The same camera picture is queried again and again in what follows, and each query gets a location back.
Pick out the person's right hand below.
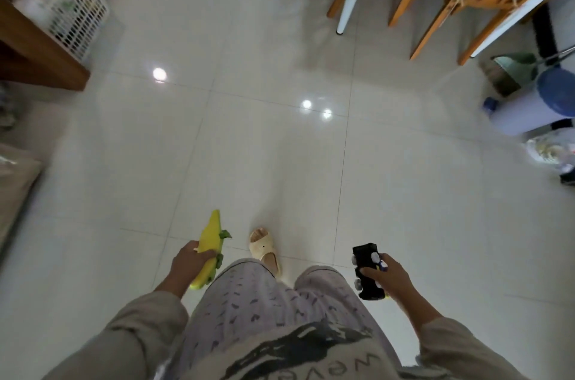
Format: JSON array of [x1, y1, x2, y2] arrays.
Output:
[[361, 253, 415, 305]]

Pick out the person's left hand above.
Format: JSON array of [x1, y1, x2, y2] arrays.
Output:
[[170, 240, 217, 294]]

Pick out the yellow corn toy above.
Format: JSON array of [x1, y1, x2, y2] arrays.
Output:
[[189, 210, 233, 291]]

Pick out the black toy car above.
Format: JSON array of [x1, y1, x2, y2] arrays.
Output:
[[352, 243, 391, 301]]

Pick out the person's right forearm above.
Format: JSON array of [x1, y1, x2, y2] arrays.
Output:
[[401, 293, 517, 380]]

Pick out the person's left forearm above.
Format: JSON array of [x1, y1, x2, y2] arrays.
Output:
[[43, 280, 190, 380]]

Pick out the beige slipper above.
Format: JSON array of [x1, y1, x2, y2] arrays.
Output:
[[249, 227, 283, 279]]

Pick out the patterned grey pyjama trousers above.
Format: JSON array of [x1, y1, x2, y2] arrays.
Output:
[[179, 258, 401, 380]]

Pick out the white shirt with black print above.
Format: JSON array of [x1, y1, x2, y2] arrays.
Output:
[[219, 320, 405, 380]]

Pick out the clear plastic bag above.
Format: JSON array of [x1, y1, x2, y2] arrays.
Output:
[[526, 127, 575, 168]]

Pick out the blue water jug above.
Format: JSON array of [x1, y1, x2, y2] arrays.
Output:
[[483, 67, 575, 138]]

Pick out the green dustpan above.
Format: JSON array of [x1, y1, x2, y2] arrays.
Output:
[[481, 52, 538, 97]]

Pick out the brown wooden cabinet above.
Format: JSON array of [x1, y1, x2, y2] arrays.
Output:
[[0, 0, 91, 92]]

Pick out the white plastic lattice basket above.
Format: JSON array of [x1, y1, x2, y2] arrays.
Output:
[[0, 0, 110, 63]]

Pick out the metal broom handle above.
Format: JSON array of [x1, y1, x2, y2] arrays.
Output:
[[536, 46, 575, 67]]

